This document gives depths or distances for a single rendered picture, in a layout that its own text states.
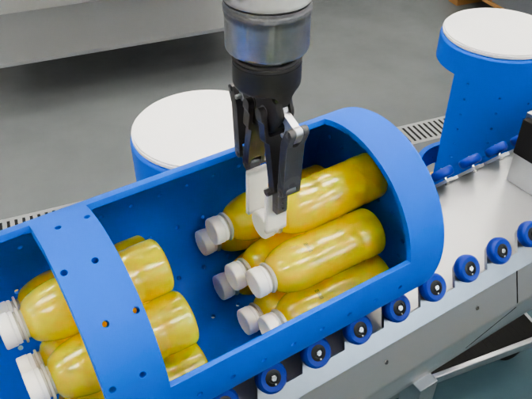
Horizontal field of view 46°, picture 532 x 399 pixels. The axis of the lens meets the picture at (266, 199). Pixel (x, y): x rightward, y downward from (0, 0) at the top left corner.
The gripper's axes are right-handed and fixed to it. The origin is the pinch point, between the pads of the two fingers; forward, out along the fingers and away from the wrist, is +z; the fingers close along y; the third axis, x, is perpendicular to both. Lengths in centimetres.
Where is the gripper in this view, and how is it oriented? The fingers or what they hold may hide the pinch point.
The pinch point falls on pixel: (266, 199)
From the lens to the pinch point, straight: 78.6
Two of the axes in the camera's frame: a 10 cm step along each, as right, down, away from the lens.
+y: -5.4, -5.4, 6.5
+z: -0.1, 7.7, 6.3
